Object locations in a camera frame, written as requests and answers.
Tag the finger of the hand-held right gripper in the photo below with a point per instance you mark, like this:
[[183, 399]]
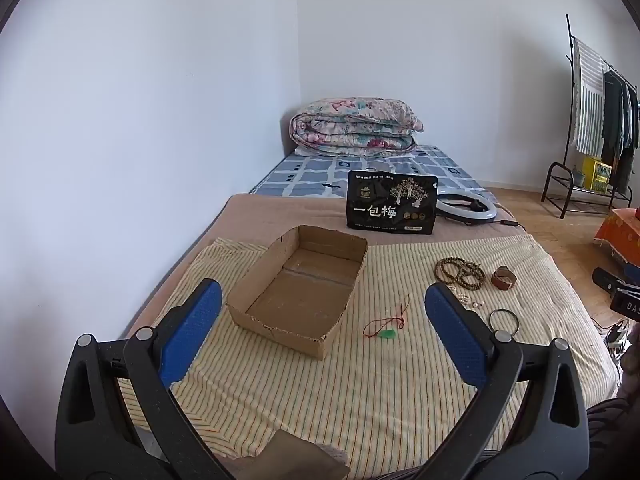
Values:
[[607, 280]]

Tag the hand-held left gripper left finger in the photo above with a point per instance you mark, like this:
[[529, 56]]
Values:
[[192, 330]]

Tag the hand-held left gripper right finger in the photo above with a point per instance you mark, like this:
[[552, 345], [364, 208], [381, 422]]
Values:
[[455, 335]]

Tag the dark bangle with metal ball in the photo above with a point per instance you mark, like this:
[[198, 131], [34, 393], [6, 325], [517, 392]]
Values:
[[490, 318]]

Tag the brown leather watch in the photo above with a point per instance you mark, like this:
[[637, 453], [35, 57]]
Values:
[[501, 280]]

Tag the cardboard box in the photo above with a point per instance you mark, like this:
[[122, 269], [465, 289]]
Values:
[[300, 285]]

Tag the white power strip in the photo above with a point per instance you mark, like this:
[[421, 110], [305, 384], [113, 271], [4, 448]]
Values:
[[617, 337]]

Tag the orange cloth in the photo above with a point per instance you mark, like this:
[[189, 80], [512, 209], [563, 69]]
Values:
[[620, 235]]

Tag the yellow box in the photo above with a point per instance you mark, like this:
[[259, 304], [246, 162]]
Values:
[[595, 175]]

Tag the small green pot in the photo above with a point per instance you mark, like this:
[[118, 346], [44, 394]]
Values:
[[579, 176]]

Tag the black clothes rack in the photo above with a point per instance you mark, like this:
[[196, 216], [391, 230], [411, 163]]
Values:
[[559, 163]]

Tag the tan blanket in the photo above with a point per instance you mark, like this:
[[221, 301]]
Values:
[[260, 220]]

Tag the black snack bag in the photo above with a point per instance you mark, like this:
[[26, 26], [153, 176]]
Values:
[[390, 205]]

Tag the dark hanging clothes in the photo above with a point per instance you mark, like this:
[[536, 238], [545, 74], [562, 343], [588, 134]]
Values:
[[612, 120]]

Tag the brown cardboard piece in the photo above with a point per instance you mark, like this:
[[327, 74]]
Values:
[[300, 460]]

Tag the striped hanging towel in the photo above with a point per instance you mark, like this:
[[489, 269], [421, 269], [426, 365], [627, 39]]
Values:
[[587, 100]]

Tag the blue patterned mattress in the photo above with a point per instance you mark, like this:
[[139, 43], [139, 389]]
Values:
[[300, 175]]

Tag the white pillow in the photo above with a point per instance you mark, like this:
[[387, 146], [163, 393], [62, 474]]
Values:
[[300, 150]]

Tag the folded floral quilt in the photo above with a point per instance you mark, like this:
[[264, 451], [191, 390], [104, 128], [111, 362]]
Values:
[[350, 125]]

